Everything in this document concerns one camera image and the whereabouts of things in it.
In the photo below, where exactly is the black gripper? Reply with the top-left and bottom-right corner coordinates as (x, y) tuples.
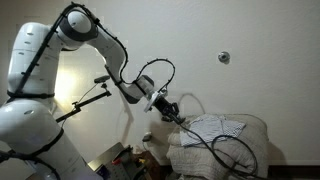
(155, 96), (185, 126)

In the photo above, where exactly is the black power cord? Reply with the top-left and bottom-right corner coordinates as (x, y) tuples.
(179, 122), (268, 180)

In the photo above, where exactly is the grey white striped cloth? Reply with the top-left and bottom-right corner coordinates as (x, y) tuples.
(179, 113), (247, 148)

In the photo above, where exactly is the brown bag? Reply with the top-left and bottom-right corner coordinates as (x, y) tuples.
(134, 148), (163, 180)

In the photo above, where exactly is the grey metal box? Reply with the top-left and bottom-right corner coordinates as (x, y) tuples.
(87, 141), (148, 180)

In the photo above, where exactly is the white wall outlet plug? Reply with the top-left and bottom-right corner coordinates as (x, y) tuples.
(142, 131), (154, 143)

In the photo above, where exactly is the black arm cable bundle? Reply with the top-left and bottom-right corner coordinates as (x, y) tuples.
(0, 1), (177, 180)

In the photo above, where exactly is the round metal wall door stop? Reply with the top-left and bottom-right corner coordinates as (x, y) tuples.
(217, 50), (231, 65)

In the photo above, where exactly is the small black stand camera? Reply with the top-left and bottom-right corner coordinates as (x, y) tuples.
(93, 75), (111, 84)

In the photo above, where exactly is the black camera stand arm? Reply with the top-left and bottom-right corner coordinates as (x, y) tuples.
(55, 83), (113, 124)

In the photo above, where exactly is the thin grey camera cable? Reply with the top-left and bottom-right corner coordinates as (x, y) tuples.
(77, 82), (100, 104)

